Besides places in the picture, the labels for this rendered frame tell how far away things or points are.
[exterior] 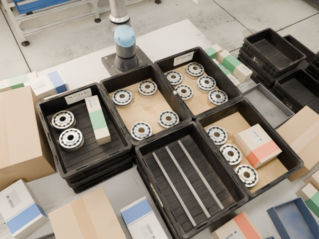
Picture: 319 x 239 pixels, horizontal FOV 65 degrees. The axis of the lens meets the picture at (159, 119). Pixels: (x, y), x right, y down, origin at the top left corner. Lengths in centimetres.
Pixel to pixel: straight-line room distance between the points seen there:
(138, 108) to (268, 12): 279
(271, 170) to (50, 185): 101
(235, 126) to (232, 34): 203
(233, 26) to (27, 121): 265
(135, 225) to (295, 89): 168
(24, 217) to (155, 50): 121
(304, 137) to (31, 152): 123
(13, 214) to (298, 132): 131
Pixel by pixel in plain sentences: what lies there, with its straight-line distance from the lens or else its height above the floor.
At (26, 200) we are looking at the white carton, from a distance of 121.
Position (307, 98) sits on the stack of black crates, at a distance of 227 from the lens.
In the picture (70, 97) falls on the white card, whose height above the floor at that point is 90.
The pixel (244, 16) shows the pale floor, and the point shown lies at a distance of 353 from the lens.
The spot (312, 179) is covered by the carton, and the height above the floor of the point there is 76.
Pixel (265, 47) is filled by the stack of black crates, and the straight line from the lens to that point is 234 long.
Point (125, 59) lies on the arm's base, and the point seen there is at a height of 83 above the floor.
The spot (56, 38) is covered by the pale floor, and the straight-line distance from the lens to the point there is 306.
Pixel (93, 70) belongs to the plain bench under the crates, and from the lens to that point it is 164.
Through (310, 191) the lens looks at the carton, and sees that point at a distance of 138.
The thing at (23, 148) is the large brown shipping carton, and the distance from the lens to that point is 118.
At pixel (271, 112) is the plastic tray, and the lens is 159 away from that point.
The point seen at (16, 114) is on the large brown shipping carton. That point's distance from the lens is 129.
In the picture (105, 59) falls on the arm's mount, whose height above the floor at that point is 75.
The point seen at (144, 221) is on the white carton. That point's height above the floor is 79.
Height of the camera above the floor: 186
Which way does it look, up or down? 57 degrees down
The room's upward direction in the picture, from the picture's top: 6 degrees clockwise
